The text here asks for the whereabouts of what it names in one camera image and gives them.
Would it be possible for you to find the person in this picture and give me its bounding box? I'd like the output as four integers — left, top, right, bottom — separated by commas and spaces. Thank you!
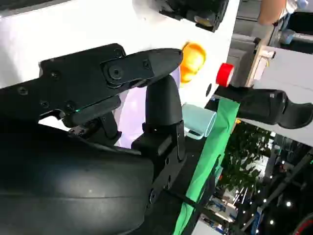
258, 0, 299, 25

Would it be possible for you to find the orange and white bread roll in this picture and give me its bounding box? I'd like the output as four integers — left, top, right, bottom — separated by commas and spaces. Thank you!
179, 42, 207, 84

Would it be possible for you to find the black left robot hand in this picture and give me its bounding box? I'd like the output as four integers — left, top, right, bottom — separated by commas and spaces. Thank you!
158, 0, 229, 33

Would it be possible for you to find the red tape roll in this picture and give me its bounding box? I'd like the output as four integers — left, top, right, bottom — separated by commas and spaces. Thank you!
216, 63, 234, 88

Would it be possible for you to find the green cloth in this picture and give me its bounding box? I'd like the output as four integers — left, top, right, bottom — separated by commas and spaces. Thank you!
175, 99, 242, 235

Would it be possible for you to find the lilac plate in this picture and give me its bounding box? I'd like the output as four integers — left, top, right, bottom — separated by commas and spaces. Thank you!
114, 68, 182, 150

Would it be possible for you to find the pale wooden board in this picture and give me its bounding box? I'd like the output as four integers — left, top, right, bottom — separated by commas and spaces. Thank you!
246, 38, 277, 88

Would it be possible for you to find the pale green mug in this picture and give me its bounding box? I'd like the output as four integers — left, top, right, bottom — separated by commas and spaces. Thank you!
182, 102, 217, 141

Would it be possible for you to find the green leafy plant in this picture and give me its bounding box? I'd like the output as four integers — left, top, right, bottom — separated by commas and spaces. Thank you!
220, 119, 272, 196

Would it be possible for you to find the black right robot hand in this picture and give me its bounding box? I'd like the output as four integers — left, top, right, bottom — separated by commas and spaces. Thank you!
0, 43, 196, 235

